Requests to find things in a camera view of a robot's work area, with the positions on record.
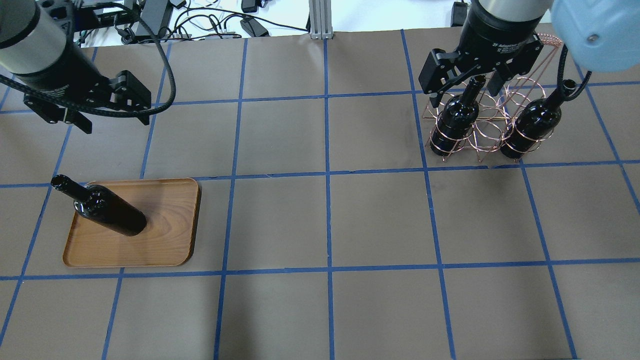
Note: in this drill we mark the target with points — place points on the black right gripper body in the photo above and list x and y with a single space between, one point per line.
500 37

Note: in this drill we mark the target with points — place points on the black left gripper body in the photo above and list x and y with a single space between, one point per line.
59 70

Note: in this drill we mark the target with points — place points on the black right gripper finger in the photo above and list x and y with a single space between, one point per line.
497 81
436 95

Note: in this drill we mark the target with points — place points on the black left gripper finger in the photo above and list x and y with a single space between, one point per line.
79 120
144 119

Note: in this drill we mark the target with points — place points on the dark wine bottle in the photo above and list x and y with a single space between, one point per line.
457 118
536 121
101 205

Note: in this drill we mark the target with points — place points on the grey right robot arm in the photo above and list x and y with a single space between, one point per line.
499 37

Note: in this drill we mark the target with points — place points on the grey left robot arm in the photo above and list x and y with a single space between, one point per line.
37 51

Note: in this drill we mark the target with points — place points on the wooden rectangular tray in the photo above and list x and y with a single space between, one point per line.
171 207

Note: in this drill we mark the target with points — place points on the copper wire bottle basket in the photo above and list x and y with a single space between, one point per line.
496 113

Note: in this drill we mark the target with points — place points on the aluminium frame post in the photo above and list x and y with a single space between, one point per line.
320 17

